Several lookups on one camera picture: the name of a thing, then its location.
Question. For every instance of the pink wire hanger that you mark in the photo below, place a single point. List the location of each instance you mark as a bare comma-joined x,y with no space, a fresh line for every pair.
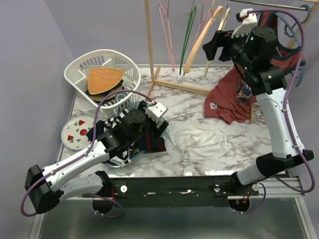
164,15
203,20

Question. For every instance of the red graphic tank top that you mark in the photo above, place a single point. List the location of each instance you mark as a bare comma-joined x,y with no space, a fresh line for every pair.
224,99

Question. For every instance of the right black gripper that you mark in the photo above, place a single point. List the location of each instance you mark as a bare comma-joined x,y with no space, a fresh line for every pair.
221,38

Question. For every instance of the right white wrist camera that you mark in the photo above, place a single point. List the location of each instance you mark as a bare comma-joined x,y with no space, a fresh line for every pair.
249,20

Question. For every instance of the dark hats in basket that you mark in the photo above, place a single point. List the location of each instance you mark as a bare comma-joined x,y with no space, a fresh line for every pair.
98,97

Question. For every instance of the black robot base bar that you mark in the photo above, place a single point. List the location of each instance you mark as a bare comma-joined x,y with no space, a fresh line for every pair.
187,191

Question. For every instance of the white tank top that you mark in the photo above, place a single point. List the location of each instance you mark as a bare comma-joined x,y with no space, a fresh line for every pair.
197,141

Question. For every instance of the cream wooden hanger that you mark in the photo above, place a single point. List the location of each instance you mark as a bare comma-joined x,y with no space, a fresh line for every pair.
221,27

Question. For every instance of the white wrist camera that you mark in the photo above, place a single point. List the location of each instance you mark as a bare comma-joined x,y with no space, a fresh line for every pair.
249,20
155,110

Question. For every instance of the watermelon pattern plate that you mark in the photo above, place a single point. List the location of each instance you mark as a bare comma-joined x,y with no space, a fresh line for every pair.
73,134

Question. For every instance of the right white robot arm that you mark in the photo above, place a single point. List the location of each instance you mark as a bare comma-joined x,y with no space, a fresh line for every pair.
287,149

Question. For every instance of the pile of dark clothes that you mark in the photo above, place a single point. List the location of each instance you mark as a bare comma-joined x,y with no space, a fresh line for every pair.
148,143

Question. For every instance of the tan wooden hanger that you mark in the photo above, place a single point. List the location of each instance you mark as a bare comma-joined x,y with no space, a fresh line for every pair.
215,14

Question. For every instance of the white plastic laundry basket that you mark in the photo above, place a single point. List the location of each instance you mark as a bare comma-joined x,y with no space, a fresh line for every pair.
77,71

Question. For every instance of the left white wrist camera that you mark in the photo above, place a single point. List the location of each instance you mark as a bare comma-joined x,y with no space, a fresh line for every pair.
155,110

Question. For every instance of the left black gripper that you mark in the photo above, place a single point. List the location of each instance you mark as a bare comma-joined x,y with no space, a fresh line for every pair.
155,131

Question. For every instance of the green plastic hanger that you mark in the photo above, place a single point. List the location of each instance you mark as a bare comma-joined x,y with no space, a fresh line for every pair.
187,34

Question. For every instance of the wooden clothes rack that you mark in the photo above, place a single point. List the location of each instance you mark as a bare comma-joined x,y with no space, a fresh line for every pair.
202,91

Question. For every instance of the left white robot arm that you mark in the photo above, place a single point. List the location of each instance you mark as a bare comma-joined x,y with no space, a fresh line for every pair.
46,187

